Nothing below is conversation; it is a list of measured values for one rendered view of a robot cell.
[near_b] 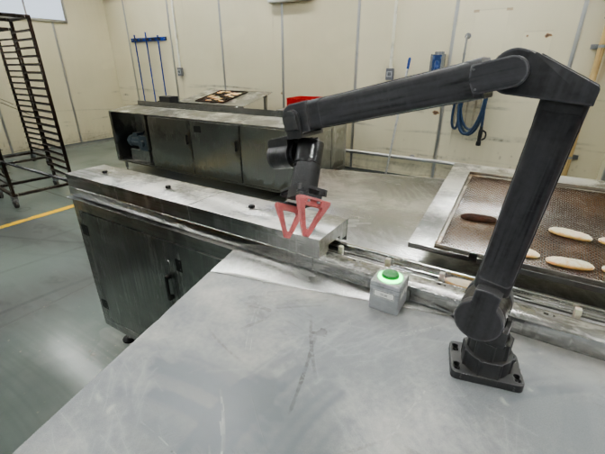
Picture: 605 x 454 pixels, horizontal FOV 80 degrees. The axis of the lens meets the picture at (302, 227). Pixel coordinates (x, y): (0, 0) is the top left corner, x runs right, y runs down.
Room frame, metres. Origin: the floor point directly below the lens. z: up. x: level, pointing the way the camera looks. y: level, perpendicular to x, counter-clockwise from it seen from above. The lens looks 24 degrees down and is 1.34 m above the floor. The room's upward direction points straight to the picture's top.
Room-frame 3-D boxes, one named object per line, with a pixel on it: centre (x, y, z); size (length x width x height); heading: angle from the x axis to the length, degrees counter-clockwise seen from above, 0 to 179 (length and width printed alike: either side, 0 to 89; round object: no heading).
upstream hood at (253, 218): (1.27, 0.44, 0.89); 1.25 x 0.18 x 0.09; 58
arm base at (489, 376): (0.52, -0.34, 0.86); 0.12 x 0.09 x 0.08; 72
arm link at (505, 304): (0.53, -0.32, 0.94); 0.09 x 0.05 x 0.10; 53
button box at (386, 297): (0.72, -0.20, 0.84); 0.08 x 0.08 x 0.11; 58
